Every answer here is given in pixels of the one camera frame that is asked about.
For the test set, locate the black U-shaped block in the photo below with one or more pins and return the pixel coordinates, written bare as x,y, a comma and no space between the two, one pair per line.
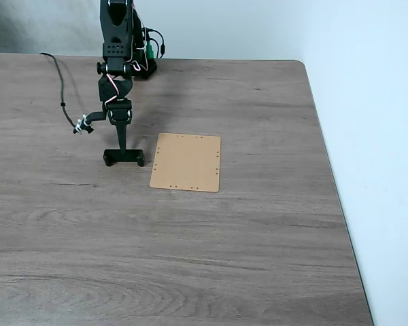
132,157

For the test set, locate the small camera on bracket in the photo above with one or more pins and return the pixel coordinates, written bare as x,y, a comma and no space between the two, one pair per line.
88,119

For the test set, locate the tan board with holes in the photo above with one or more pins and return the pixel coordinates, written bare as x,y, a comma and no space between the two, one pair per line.
187,163

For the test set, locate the green table clamp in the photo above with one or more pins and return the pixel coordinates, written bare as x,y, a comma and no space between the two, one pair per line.
150,52

